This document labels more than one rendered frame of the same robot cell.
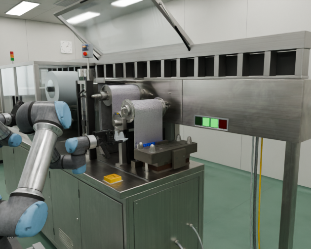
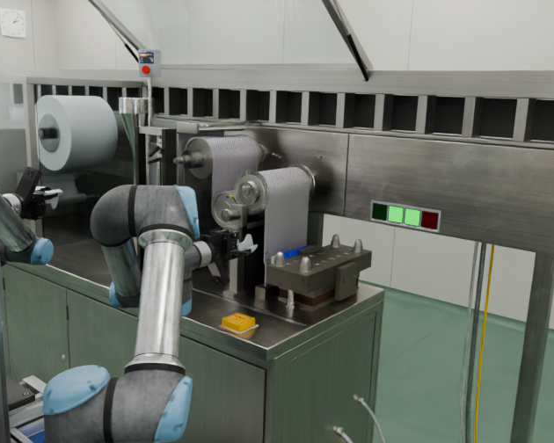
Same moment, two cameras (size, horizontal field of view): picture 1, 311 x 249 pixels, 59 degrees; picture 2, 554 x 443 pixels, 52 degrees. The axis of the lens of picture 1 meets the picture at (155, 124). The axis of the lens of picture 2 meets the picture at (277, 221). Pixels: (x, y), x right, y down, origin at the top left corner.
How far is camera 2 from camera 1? 0.45 m
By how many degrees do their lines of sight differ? 11
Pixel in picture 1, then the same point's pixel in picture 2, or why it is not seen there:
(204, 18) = not seen: outside the picture
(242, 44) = (476, 81)
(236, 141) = (384, 234)
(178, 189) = (346, 337)
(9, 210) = (139, 395)
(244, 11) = not seen: outside the picture
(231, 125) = (447, 223)
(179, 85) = (343, 143)
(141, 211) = (294, 381)
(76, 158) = not seen: hidden behind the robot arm
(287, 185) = (533, 325)
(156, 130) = (298, 228)
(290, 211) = (535, 368)
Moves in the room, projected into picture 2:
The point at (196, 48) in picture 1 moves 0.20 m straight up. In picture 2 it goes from (381, 78) to (385, 14)
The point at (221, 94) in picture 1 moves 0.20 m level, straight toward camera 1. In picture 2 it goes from (430, 166) to (444, 175)
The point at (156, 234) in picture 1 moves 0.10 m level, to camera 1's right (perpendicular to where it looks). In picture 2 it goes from (312, 419) to (343, 417)
